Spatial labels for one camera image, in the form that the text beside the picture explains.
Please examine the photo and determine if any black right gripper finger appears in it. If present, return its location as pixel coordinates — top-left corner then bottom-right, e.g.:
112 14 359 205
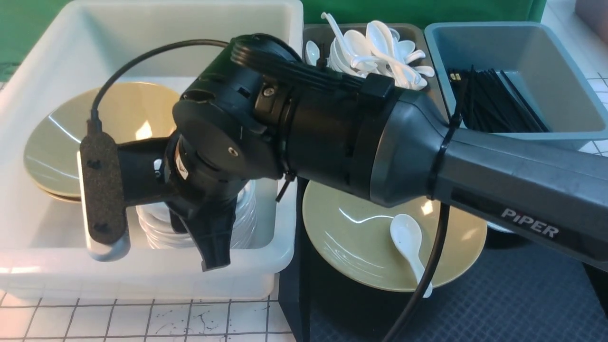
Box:
180 197 237 272

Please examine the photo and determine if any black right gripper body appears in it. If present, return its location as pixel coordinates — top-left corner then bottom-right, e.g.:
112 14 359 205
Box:
168 66 286 224

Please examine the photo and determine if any tan noodle bowl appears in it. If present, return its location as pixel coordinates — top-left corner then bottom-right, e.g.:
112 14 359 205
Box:
302 181 488 292

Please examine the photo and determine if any white ceramic soup spoon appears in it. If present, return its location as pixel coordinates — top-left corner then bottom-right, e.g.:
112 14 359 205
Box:
389 214 427 285

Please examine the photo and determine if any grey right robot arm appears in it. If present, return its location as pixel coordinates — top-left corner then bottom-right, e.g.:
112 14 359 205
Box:
171 33 607 271

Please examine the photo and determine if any top tan bowl in tub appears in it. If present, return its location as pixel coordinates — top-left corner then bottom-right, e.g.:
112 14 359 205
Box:
23 82 180 197

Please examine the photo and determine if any tan bowl in tub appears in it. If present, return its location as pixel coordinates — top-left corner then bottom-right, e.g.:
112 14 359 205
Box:
39 188 81 203
23 82 180 197

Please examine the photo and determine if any lower tan bowl in tub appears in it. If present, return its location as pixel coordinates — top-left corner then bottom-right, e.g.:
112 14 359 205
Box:
39 188 81 203

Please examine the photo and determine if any stack of white square dishes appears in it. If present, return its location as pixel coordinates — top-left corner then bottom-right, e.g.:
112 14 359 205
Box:
135 181 257 249

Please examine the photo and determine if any grey spoon bin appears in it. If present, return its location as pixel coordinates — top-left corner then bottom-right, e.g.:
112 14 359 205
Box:
302 22 449 122

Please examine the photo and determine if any large white plastic tub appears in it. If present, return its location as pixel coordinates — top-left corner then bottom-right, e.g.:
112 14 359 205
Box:
1 0 304 301

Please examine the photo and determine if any pile of white spoons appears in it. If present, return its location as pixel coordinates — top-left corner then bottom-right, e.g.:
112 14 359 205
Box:
303 12 435 90

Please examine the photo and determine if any pile of black chopsticks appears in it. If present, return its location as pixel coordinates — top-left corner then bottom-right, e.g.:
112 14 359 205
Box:
447 66 550 133

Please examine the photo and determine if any black serving tray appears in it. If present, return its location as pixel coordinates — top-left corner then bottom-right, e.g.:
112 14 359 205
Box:
278 181 608 342

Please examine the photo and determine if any blue chopstick bin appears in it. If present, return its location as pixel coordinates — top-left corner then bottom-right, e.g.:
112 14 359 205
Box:
424 22 608 150

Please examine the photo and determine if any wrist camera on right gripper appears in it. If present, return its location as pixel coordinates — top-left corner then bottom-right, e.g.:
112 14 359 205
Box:
78 131 176 262

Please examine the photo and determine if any black camera cable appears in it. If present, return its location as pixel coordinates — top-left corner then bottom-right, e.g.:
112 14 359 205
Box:
89 39 229 133

